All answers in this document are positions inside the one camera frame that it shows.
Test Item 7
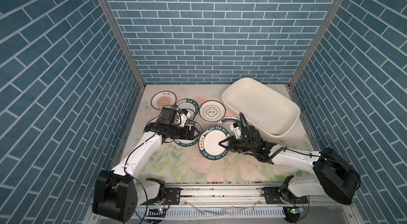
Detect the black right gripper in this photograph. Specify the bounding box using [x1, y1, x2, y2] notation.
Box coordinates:
[218, 135, 255, 154]

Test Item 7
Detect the green rim plate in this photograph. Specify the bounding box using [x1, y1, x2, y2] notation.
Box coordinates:
[174, 98, 199, 120]
[175, 120, 202, 147]
[198, 126, 231, 160]

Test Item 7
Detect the green red ring plate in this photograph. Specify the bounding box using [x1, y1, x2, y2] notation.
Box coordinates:
[217, 117, 241, 131]

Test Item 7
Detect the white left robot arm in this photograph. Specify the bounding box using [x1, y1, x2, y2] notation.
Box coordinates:
[92, 123, 200, 223]

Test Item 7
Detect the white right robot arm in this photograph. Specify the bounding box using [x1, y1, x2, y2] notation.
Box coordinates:
[219, 125, 361, 205]

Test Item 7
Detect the white plastic bin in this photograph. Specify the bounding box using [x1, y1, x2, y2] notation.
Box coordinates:
[222, 78, 301, 138]

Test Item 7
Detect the floral table mat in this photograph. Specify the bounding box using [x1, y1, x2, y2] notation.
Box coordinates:
[122, 85, 312, 183]

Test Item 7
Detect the white plate grey emblem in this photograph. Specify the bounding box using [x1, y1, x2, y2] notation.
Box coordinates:
[199, 101, 226, 122]

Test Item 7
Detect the orange sunburst plate far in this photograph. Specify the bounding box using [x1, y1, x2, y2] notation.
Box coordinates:
[151, 91, 177, 111]

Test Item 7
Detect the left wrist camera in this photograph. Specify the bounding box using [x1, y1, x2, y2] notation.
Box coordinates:
[156, 107, 195, 127]

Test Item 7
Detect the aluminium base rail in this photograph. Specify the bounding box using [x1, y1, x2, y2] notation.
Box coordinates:
[85, 183, 350, 221]

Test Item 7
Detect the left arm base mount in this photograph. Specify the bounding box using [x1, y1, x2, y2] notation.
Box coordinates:
[137, 177, 181, 205]

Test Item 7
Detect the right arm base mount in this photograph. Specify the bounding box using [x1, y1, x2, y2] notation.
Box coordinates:
[260, 175, 309, 204]

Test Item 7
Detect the aluminium corner post left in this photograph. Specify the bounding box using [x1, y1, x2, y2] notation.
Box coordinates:
[97, 0, 145, 90]

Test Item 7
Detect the aluminium corner post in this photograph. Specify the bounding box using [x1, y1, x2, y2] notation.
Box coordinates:
[288, 0, 344, 90]
[97, 0, 145, 90]

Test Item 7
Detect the aluminium corner post right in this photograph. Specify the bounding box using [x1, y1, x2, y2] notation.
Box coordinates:
[288, 0, 344, 90]

